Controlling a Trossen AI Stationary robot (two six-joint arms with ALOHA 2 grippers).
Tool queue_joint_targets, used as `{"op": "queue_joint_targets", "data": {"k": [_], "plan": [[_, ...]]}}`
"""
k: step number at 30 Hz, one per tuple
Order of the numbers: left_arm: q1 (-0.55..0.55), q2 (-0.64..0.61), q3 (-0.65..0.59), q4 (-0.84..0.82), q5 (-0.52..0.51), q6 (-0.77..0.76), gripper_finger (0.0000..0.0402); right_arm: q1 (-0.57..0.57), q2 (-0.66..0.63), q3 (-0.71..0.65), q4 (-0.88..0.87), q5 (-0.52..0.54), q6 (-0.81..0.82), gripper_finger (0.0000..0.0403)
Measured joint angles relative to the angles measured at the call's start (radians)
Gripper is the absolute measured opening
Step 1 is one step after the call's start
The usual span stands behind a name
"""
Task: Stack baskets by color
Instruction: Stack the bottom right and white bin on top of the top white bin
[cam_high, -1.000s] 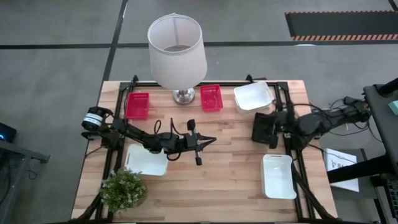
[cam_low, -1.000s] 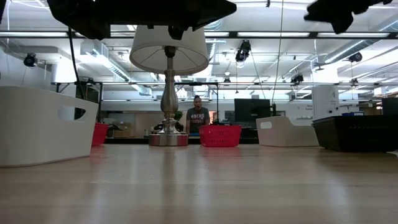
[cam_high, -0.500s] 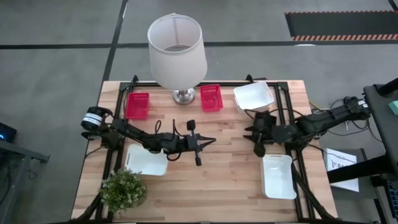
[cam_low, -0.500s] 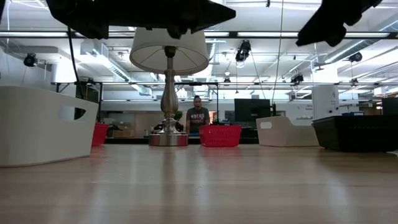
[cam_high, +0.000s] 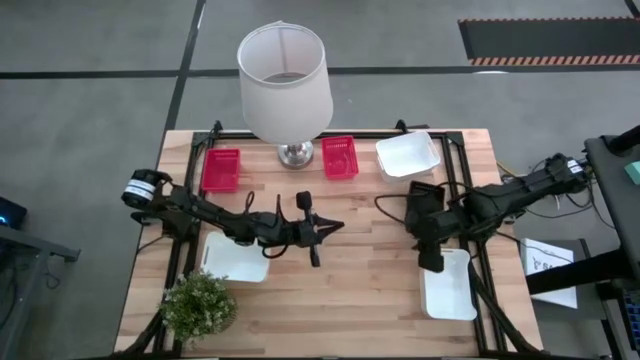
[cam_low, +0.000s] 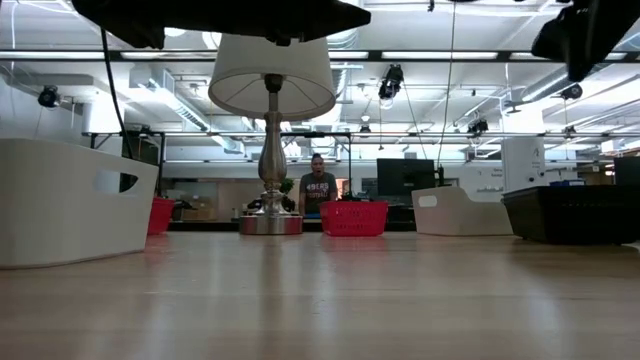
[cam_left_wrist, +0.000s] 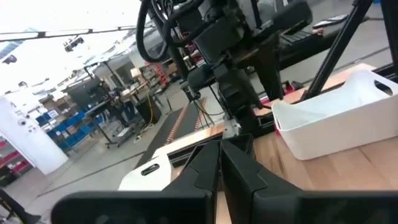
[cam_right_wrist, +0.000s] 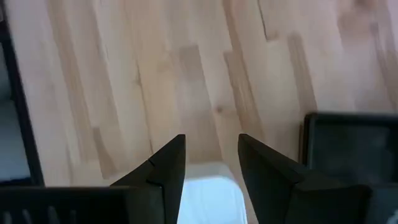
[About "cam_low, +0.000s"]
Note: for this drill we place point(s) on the red plastic basket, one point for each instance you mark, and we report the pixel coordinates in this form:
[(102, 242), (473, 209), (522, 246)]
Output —
[(353, 220), (161, 217)]

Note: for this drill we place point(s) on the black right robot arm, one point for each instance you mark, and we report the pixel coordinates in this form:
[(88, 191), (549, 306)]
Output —
[(625, 17)]

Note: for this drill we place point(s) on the person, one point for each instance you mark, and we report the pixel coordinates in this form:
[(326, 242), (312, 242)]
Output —
[(318, 190)]

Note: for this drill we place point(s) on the silver ventilation duct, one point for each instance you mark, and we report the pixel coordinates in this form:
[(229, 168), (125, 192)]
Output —
[(185, 112)]

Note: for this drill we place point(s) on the silver lamp with white shade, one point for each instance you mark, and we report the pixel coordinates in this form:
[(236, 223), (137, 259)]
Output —
[(272, 80)]

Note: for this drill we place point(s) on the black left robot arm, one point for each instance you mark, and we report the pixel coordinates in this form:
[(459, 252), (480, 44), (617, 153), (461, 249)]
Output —
[(130, 20)]

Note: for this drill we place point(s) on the black computer monitor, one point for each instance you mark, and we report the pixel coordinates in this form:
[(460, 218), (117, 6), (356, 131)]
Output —
[(627, 171), (405, 176)]

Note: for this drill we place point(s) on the black plastic basket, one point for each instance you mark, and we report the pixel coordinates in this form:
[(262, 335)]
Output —
[(570, 215)]

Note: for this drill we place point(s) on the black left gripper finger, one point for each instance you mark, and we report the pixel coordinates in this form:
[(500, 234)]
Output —
[(335, 20)]

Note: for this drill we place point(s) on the white plastic storage bin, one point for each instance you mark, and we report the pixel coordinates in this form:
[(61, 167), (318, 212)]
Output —
[(460, 217), (60, 210)]

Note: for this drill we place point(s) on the black ceiling spotlight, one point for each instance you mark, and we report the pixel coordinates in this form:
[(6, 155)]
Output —
[(477, 126), (391, 81), (571, 91), (48, 96)]

